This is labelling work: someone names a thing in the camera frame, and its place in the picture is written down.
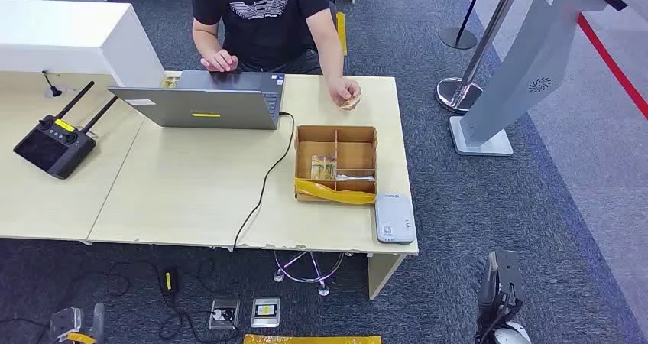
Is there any chrome stanchion post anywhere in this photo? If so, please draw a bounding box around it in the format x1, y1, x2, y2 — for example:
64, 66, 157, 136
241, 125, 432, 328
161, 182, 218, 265
436, 0, 527, 115

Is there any grey kiosk stand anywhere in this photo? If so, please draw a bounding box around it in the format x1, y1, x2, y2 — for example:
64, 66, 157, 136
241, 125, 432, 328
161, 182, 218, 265
449, 0, 648, 157

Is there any black remote controller with antennas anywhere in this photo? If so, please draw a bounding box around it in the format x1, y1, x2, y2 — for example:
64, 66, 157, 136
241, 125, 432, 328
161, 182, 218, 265
13, 80, 119, 180

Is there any yellow wrapped box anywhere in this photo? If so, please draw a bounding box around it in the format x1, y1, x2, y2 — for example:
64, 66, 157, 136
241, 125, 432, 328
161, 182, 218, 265
242, 334, 382, 344

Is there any wooden divided box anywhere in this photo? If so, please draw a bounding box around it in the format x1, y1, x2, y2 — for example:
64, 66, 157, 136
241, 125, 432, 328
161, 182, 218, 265
294, 125, 379, 204

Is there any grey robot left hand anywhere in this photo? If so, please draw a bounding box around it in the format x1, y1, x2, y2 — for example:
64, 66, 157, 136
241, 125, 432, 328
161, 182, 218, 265
89, 302, 105, 344

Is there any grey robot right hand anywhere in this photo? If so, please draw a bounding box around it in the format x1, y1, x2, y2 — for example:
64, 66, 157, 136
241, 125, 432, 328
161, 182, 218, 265
471, 254, 494, 315

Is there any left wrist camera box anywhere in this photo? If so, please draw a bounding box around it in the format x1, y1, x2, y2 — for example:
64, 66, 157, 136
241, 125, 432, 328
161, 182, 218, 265
49, 307, 83, 344

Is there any white counter block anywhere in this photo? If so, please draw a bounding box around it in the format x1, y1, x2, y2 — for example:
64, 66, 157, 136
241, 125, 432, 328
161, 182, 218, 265
0, 0, 166, 89

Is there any black stanchion post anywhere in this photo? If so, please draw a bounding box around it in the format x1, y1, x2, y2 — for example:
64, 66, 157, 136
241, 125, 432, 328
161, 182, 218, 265
439, 0, 488, 50

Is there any yellow chair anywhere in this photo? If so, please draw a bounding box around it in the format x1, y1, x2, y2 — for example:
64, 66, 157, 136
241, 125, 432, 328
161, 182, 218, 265
335, 11, 348, 57

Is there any grey laptop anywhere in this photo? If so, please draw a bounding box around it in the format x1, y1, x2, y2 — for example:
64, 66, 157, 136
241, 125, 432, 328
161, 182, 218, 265
107, 70, 286, 131

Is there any grey card reader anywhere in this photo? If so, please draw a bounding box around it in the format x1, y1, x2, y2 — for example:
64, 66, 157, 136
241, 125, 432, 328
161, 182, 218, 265
374, 193, 417, 245

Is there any person's right hand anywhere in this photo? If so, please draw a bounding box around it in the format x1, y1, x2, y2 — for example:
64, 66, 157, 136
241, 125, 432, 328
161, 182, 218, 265
199, 49, 239, 73

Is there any person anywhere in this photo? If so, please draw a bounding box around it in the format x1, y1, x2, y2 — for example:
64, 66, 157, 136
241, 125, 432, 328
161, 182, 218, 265
190, 0, 363, 109

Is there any black laptop power cable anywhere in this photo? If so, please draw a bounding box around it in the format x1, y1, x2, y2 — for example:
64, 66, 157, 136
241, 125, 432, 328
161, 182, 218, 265
232, 111, 296, 252

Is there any black floor power cable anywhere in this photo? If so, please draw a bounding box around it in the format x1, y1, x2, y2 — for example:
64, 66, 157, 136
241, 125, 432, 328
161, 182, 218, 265
0, 258, 239, 344

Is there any desk grommet with black cable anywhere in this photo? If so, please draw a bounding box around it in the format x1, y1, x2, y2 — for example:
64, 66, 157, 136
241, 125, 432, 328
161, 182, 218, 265
41, 70, 64, 99

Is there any hotel room key card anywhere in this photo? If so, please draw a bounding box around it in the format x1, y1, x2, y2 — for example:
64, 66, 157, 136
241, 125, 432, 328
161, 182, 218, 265
309, 154, 339, 181

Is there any black power adapter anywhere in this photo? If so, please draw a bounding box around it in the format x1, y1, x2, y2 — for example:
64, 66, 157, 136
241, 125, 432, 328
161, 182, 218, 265
159, 266, 179, 297

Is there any chrome stool base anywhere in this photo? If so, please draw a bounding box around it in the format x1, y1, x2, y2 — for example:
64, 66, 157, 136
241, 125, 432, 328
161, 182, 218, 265
273, 250, 355, 297

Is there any floor socket with plug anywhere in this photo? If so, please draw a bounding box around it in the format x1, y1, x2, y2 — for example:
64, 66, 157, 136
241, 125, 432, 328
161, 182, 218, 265
208, 298, 241, 331

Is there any wooden desk leg panel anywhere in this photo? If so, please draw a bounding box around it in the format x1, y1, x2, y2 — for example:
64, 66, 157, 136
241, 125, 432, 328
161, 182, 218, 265
367, 252, 407, 300

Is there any person's left hand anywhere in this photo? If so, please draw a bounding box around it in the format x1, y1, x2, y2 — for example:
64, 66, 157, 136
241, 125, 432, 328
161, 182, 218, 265
326, 76, 363, 109

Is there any closed silver floor socket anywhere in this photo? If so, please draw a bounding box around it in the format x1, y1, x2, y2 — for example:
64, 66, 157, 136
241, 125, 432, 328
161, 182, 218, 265
250, 297, 282, 329

